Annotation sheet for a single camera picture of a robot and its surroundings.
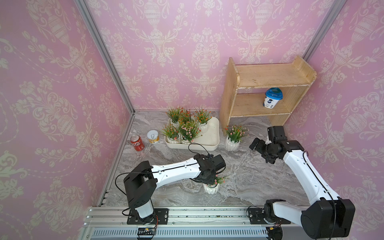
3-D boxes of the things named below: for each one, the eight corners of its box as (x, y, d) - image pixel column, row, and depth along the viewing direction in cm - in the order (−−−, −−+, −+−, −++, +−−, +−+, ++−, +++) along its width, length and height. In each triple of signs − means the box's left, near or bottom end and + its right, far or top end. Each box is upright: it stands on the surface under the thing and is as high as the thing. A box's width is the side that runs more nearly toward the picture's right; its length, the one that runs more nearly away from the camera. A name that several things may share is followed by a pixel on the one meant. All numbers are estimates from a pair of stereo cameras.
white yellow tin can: (148, 143, 103) (146, 139, 99) (150, 134, 108) (148, 129, 104) (158, 143, 103) (157, 139, 99) (160, 134, 108) (159, 129, 104)
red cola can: (134, 152, 100) (128, 142, 91) (137, 144, 104) (131, 134, 95) (143, 152, 100) (138, 142, 91) (145, 144, 104) (140, 134, 95)
